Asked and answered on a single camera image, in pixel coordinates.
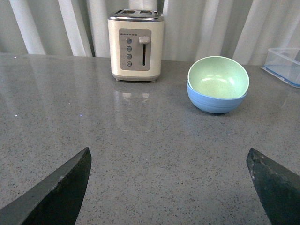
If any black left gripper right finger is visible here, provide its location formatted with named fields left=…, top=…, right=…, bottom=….
left=246, top=148, right=300, bottom=225

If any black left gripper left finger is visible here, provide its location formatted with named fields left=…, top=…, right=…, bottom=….
left=0, top=147, right=91, bottom=225

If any light blue bowl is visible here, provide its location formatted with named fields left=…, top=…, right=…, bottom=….
left=187, top=82, right=247, bottom=114

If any light green bowl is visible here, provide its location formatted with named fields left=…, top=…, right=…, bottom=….
left=187, top=56, right=249, bottom=99

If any clear plastic food container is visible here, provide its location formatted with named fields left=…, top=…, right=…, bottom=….
left=262, top=48, right=300, bottom=88

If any white curtain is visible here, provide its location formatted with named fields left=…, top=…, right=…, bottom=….
left=0, top=0, right=300, bottom=65

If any cream toaster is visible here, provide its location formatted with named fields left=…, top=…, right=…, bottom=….
left=107, top=9, right=164, bottom=82

